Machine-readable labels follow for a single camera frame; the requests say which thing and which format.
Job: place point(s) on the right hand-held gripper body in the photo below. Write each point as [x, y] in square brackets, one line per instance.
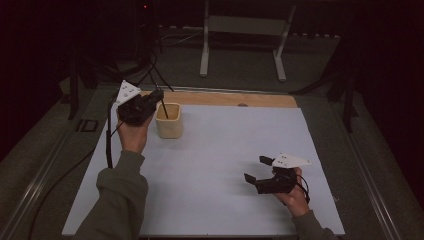
[278, 183]

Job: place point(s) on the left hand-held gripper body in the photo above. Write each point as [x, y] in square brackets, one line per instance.
[135, 110]

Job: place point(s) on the thin black pen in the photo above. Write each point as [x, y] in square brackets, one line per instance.
[164, 108]

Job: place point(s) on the beige square cup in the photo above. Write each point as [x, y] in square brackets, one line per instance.
[170, 128]

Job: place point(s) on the person's left hand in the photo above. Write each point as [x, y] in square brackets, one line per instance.
[133, 136]

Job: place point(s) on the person's right hand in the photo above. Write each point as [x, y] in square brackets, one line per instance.
[296, 203]

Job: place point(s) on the black tripod stand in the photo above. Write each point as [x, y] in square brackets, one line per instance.
[151, 71]

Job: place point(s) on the white table mat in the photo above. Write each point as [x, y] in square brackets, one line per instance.
[216, 166]

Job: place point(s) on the dark metal stand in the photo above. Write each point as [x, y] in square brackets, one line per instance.
[346, 100]

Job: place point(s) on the white metal stand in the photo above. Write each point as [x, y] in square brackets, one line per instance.
[243, 25]

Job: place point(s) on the black rectangular floor frame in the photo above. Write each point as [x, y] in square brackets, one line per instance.
[87, 126]

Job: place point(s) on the metal floor rail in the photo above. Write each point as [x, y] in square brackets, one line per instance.
[33, 200]
[373, 183]

